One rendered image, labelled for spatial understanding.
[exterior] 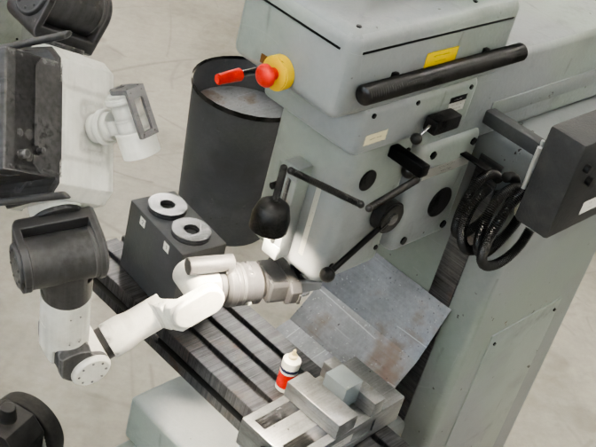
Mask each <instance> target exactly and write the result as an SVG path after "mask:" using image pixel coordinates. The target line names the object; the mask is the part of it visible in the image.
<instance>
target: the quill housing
mask: <svg viewBox="0 0 596 447"><path fill-rule="evenodd" d="M395 144H399V145H401V146H403V147H404V148H406V149H407V150H409V151H410V150H411V148H412V142H411V140H410V138H409V137H408V138H405V139H402V140H399V141H396V142H394V143H391V144H388V145H384V146H381V147H378V148H375V149H372V150H370V151H367V152H364V153H360V154H357V155H350V154H348V153H346V152H344V151H343V150H342V149H341V148H340V147H338V146H337V145H335V144H334V143H332V142H331V141H330V140H328V139H327V138H325V137H324V136H322V135H321V134H319V133H318V132H317V131H315V130H314V129H313V128H312V127H310V126H309V125H307V124H306V123H305V122H303V121H301V120H300V119H299V118H297V117H296V116H294V115H293V114H291V113H290V112H288V111H287V110H286V109H285V108H284V109H283V113H282V116H281V120H280V124H279V127H278V134H277V137H276V141H275V145H274V148H273V152H272V155H271V161H270V165H269V168H268V172H267V176H266V179H265V183H264V187H263V193H262V197H264V196H272V195H273V192H274V189H273V190H272V189H271V188H270V183H271V182H274V181H277V178H278V173H279V169H280V166H281V165H282V164H284V162H285V159H290V158H293V157H295V156H302V157H303V158H304V159H305V160H306V161H308V162H309V163H311V164H312V165H313V170H312V172H311V176H312V177H314V178H316V179H317V180H319V181H321V182H323V183H325V184H328V185H330V186H332V187H333V188H335V189H337V190H338V189H339V190H341V191H342V192H344V193H347V194H349V195H351V196H353V197H355V198H357V199H359V200H362V201H363V202H364V203H365V206H366V205H368V204H370V203H371V202H373V201H375V200H377V199H378V198H379V197H381V196H383V195H384V194H386V193H387V192H390V191H392V190H393V189H395V188H397V187H398V186H399V183H400V180H401V177H402V173H401V169H402V166H401V165H399V164H398V163H396V162H395V161H393V160H392V159H390V158H389V157H388V151H389V148H390V146H392V145H395ZM262 197H261V198H262ZM365 206H364V207H363V208H358V207H357V206H355V205H352V204H350V203H348V202H347V201H345V200H342V199H340V198H337V197H335V196H333V195H332V194H330V193H328V192H325V191H323V190H321V189H319V188H317V187H316V186H314V185H312V184H309V185H308V188H307V191H306V194H305V198H304V201H303V204H302V210H301V213H300V216H299V220H298V223H297V226H296V229H295V233H294V238H293V242H292V245H291V248H290V251H289V254H288V255H286V256H283V257H284V258H285V259H286V260H287V261H288V262H290V263H291V264H292V265H293V266H294V267H295V268H296V269H298V270H299V271H300V272H301V273H303V274H304V275H305V276H306V277H308V278H309V279H311V280H314V281H320V280H321V279H320V277H319V272H320V271H321V269H323V268H325V267H330V268H331V267H332V266H333V265H334V264H335V263H336V262H338V261H339V260H340V259H341V258H342V257H343V256H344V255H345V254H347V253H348V251H349V250H350V249H351V248H352V247H354V246H355V245H356V244H357V243H358V242H359V241H360V240H361V239H363V238H364V237H365V236H366V235H367V234H368V233H369V232H370V231H372V230H373V229H374V228H373V227H372V226H371V224H370V217H371V214H372V212H369V213H368V212H366V211H365ZM381 235H382V233H380V232H379V233H378V234H377V235H376V236H374V237H373V238H372V239H371V240H370V241H369V242H368V243H367V244H365V245H364V246H363V247H362V248H361V249H360V250H359V251H358V252H356V253H355V254H354V255H353V256H352V257H351V258H350V259H349V260H347V261H346V262H345V263H344V264H343V265H342V266H341V267H340V268H339V269H338V270H337V271H336V272H335V275H336V274H338V273H341V272H343V271H346V270H348V269H350V268H353V267H355V266H357V265H359V264H361V263H364V262H367V261H369V260H370V259H372V258H373V257H374V255H375V253H376V251H377V248H378V245H379V243H380V238H381Z"/></svg>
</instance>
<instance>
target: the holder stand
mask: <svg viewBox="0 0 596 447"><path fill-rule="evenodd" d="M225 248H226V243H225V242H224V241H223V240H222V239H221V238H220V237H219V236H218V235H217V234H216V232H215V231H214V230H213V229H212V228H211V227H210V226H209V225H208V224H207V223H206V222H205V221H204V220H203V219H202V218H201V217H200V216H199V215H198V214H197V213H196V212H195V211H194V210H193V209H192V208H191V207H190V206H189V205H188V204H187V203H186V202H185V201H184V200H183V199H182V198H181V197H180V196H179V195H178V194H177V193H176V192H175V191H173V192H165V193H157V194H154V195H153V196H148V197H144V198H140V199H135V200H132V201H131V203H130V209H129V218H128V223H127V228H126V233H125V239H124V243H123V249H122V258H121V265H122V267H123V268H124V269H125V270H126V271H127V272H128V273H129V275H130V276H131V277H132V278H133V279H134V280H135V281H136V282H137V283H138V284H139V286H140V287H141V288H142V289H143V290H144V291H145V293H146V294H147V295H148V296H149V297H151V296H153V295H155V294H157V295H158V296H159V297H160V298H161V299H178V298H180V297H181V296H183V293H182V292H181V290H180V289H179V288H178V286H177V285H176V283H175V282H174V280H173V270H174V269H175V267H176V266H177V265H178V264H179V263H180V262H182V261H183V260H185V258H186V257H194V256H204V255H224V252H225Z"/></svg>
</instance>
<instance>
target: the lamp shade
mask: <svg viewBox="0 0 596 447"><path fill-rule="evenodd" d="M290 221H291V216H290V207H289V205H288V204H287V202H285V201H284V200H282V199H281V198H279V201H274V200H273V199H272V196H264V197H262V198H260V199H259V200H258V202H257V203H256V204H255V206H254V208H253V209H252V213H251V216H250V220H249V227H250V229H251V230H252V231H253V232H254V233H255V234H257V235H258V236H261V237H263V238H266V239H281V238H283V237H285V236H286V234H287V231H288V227H289V224H290Z"/></svg>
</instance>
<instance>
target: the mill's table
mask: <svg viewBox="0 0 596 447"><path fill-rule="evenodd" d="M124 239H125V235H123V236H122V240H121V241H119V240H118V239H117V238H115V239H110V240H108V241H107V242H106V244H107V247H108V253H109V261H110V268H109V272H108V274H107V275H106V277H105V278H93V286H92V291H93V292H94V293H95V294H96V295H97V296H98V297H99V298H100V299H101V300H102V301H103V302H105V303H106V304H107V305H108V306H109V307H110V308H111V309H112V310H113V311H114V312H115V313H116V314H117V315H118V314H121V313H123V312H125V311H127V310H129V309H131V308H132V307H134V306H136V305H138V304H139V303H141V302H143V301H144V300H146V299H148V298H149V296H148V295H147V294H146V293H145V291H144V290H143V289H142V288H141V287H140V286H139V284H138V283H137V282H136V281H135V280H134V279H133V278H132V277H131V276H130V275H129V273H128V272H127V271H126V270H125V269H124V268H123V267H122V265H121V258H122V249H123V243H124ZM144 341H145V342H146V343H147V344H148V345H149V346H150V347H152V348H153V349H154V350H155V351H156V352H157V353H158V354H159V355H160V356H161V357H162V358H163V359H164V360H165V361H166V362H167V363H168V364H169V365H170V366H171V367H172V368H173V369H175V370H176V371H177V372H178V373H179V374H180V375H181V376H182V377H183V378H184V379H185V380H186V381H187V382H188V383H189V384H190V385H191V386H192V387H193V388H194V389H195V390H196V391H198V392H199V393H200V394H201V395H202V396H203V397H204V398H205V399H206V400H207V401H208V402H209V403H210V404H211V405H212V406H213V407H214V408H215V409H216V410H217V411H218V412H219V413H221V414H222V415H223V416H224V417H225V418H226V419H227V420H228V421H229V422H230V423H231V424H232V425H233V426H234V427H235V428H236V429H237V430H238V431H239V427H240V423H241V421H242V419H243V418H244V417H246V416H247V415H249V414H250V413H252V412H255V411H257V410H259V409H260V408H262V407H264V406H265V405H267V404H269V403H271V402H273V401H275V400H277V399H278V398H280V397H282V396H283V395H284V393H282V392H279V391H278V390H277V389H276V387H275V384H276V380H277V377H278V372H279V368H280V366H281V363H282V360H283V356H284V355H285V354H287V353H291V352H293V351H294V349H296V354H297V355H298V356H299V357H300V358H301V360H302V362H301V365H300V369H299V372H298V374H297V376H298V375H300V374H302V373H305V372H308V373H310V374H311V375H312V376H313V377H314V378H317V377H318V376H320V373H321V370H322V369H321V368H320V367H319V366H318V365H317V364H316V363H314V362H313V361H312V360H311V359H310V358H309V357H307V356H306V355H305V354H304V353H303V352H302V351H300V350H299V349H298V348H297V347H296V346H295V345H293V343H292V342H290V340H288V339H287V338H286V337H285V336H284V335H283V334H282V333H280V332H279V331H278V330H277V329H276V328H274V327H273V326H272V325H271V324H270V323H269V322H267V321H266V320H265V319H264V318H263V317H261V316H260V315H259V314H258V313H257V312H256V311H255V310H253V309H252V308H251V307H250V306H247V305H244V306H236V307H228V308H226V307H224V306H222V308H221V309H220V310H219V311H218V312H216V313H215V314H213V315H211V316H210V317H208V318H205V319H204V320H202V321H200V322H199V323H198V324H196V325H194V326H192V327H189V328H188V329H186V330H184V331H183V332H181V331H177V330H174V329H173V330H169V329H166V328H162V329H161V330H160V331H158V332H156V333H154V334H152V335H151V336H149V337H147V338H146V339H144ZM353 447H411V446H410V445H409V444H408V443H407V442H406V441H405V440H404V439H402V438H401V437H400V436H399V435H398V434H396V433H395V432H394V431H393V430H392V429H391V428H390V427H388V426H385V427H383V428H382V429H380V430H378V431H377V432H375V433H374V434H372V435H370V436H368V437H367V438H365V439H364V440H363V441H362V442H360V443H358V444H356V445H355V446H353Z"/></svg>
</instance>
